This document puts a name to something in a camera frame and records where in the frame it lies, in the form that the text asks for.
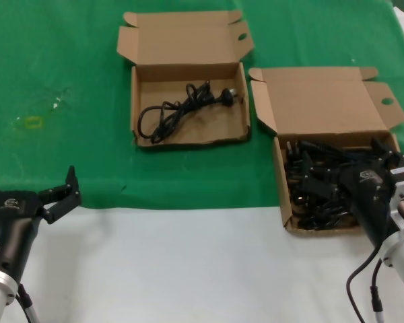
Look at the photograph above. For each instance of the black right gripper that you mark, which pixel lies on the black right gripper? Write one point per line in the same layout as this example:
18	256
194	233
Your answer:
370	198

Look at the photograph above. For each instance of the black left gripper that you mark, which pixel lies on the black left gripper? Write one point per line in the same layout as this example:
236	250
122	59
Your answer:
13	218

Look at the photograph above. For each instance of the deep open cardboard box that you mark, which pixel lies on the deep open cardboard box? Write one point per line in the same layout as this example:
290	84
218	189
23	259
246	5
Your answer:
323	101

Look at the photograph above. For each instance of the shallow open cardboard box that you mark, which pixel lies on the shallow open cardboard box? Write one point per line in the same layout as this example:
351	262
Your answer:
188	67

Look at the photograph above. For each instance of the green tablecloth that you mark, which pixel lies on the green tablecloth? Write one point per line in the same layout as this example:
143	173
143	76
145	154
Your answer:
54	50

